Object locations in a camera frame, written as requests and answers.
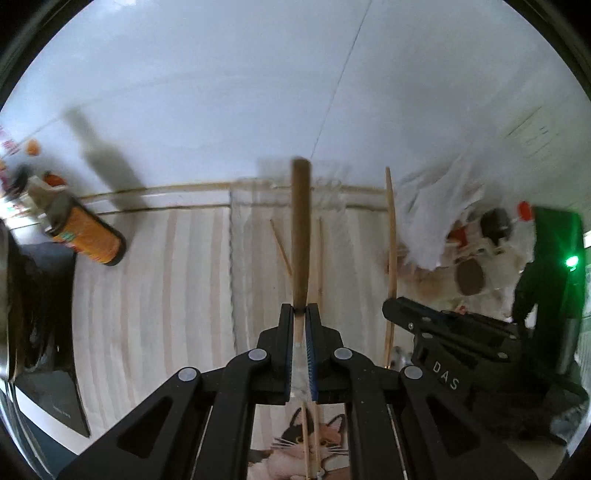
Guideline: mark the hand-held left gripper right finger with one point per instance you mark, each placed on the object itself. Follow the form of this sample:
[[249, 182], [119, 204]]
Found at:
[[314, 332]]

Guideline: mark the colourful wall stickers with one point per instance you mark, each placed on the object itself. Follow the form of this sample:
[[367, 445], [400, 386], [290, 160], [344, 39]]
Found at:
[[32, 148]]

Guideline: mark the black gas stove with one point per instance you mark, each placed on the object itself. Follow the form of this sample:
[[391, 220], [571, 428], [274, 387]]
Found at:
[[41, 323]]

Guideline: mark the brown lid glass jar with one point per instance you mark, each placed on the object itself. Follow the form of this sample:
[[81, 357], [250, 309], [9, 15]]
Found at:
[[470, 277]]

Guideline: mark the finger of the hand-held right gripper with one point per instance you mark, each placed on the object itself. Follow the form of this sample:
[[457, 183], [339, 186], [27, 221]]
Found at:
[[461, 314], [438, 330]]

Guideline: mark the clear plastic utensil tray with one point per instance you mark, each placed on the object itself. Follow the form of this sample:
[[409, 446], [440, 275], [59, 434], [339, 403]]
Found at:
[[233, 258]]

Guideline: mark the red cap dark bottle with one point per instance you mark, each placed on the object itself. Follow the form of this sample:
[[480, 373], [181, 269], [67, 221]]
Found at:
[[496, 224]]

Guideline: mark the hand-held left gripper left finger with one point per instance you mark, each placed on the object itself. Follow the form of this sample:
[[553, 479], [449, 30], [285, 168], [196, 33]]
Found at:
[[286, 323]]

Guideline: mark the orange label vinegar bottle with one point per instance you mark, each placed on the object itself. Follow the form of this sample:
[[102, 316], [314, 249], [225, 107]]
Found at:
[[87, 230]]

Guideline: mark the striped beige counter mat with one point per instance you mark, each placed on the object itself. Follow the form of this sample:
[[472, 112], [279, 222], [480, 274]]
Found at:
[[161, 300]]

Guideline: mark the cat-shaped mat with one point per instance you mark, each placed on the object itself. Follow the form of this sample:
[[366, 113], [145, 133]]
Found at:
[[286, 443]]

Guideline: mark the white plastic bag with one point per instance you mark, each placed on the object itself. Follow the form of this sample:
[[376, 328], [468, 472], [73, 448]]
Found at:
[[429, 217]]

